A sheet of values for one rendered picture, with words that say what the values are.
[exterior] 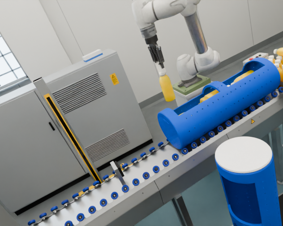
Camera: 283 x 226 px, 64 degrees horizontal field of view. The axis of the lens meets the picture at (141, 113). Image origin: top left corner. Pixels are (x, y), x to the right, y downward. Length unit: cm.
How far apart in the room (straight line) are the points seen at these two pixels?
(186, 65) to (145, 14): 95
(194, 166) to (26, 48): 299
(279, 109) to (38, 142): 260
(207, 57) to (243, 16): 345
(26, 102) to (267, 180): 250
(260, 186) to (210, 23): 403
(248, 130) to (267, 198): 57
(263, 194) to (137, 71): 342
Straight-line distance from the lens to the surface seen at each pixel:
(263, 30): 587
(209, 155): 163
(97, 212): 148
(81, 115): 298
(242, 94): 164
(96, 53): 300
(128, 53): 425
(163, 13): 130
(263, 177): 128
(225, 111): 157
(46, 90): 154
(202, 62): 211
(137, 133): 325
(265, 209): 145
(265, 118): 189
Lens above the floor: 191
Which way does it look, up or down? 26 degrees down
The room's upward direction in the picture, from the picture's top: 22 degrees counter-clockwise
